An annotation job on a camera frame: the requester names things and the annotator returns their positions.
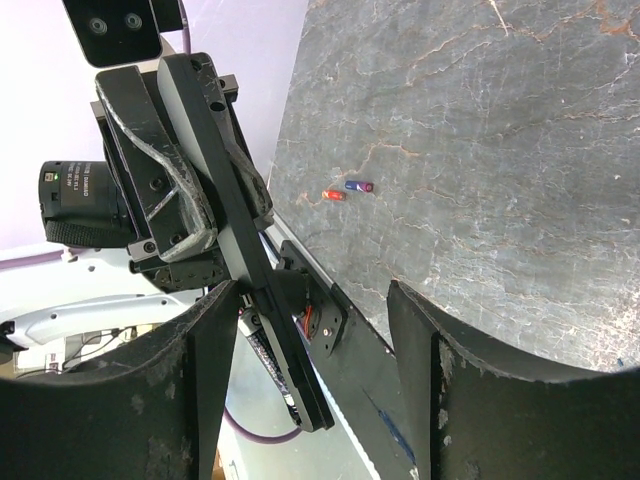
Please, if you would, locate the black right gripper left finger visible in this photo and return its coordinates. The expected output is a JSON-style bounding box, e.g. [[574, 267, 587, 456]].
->
[[1, 281, 239, 479]]

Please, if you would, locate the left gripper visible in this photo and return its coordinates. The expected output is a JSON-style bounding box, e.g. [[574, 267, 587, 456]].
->
[[95, 53, 273, 293]]

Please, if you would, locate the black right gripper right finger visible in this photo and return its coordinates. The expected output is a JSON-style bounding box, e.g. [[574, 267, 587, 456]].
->
[[387, 281, 639, 479]]

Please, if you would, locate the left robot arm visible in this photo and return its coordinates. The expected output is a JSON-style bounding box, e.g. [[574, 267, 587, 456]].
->
[[38, 53, 275, 307]]

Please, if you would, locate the orange battery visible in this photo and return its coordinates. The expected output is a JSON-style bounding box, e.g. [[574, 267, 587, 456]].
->
[[322, 190, 346, 201]]

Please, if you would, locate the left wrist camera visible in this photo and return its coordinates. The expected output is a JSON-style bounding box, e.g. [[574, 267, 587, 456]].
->
[[63, 0, 183, 68]]

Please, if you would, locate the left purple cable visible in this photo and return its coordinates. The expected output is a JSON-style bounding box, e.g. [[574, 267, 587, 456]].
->
[[0, 0, 304, 446]]

